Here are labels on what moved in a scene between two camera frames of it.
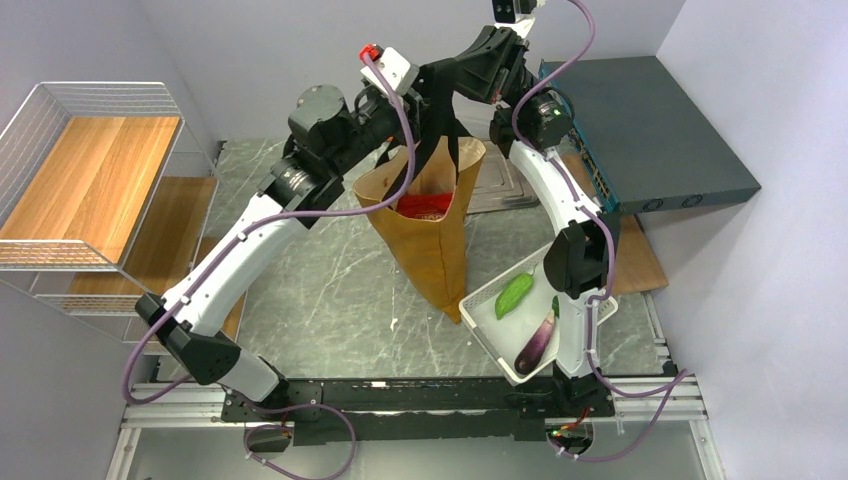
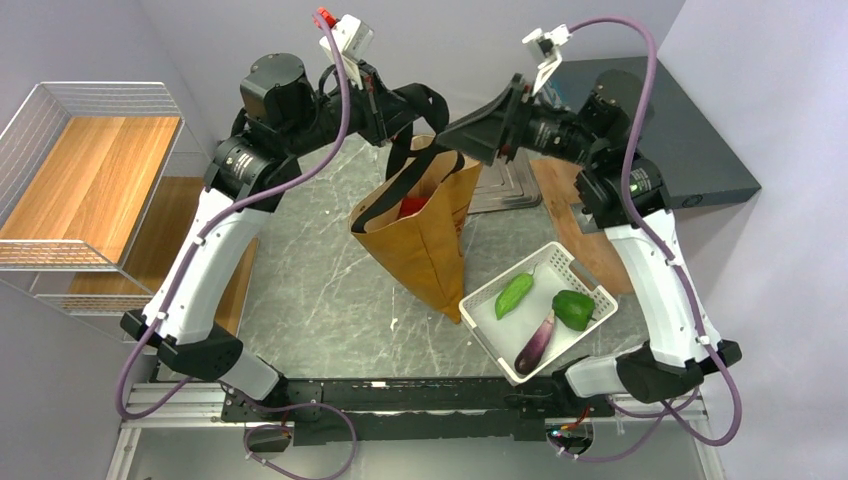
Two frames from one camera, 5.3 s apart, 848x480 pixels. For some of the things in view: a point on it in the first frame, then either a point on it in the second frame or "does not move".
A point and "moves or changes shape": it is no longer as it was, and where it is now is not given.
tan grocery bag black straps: x=427 y=230 moves or changes shape
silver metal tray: x=499 y=185 does not move
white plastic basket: x=505 y=339 does not move
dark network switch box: x=643 y=141 does not move
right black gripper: x=489 y=67 to x=504 y=125
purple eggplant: x=529 y=356 does not move
